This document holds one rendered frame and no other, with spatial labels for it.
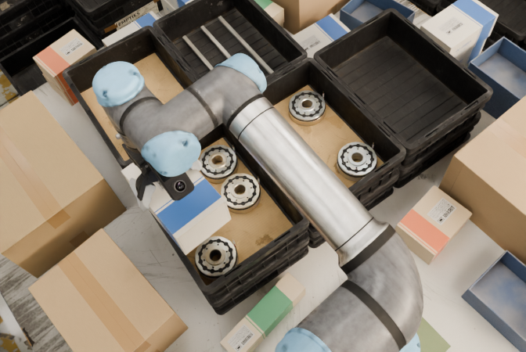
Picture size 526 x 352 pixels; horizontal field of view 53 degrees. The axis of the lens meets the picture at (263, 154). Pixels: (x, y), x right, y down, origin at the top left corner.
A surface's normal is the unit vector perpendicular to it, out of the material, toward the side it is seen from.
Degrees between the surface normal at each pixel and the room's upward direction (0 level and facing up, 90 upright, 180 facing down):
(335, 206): 18
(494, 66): 0
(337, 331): 9
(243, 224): 0
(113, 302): 0
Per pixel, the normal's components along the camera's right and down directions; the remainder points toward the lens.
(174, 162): 0.64, 0.63
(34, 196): -0.07, -0.51
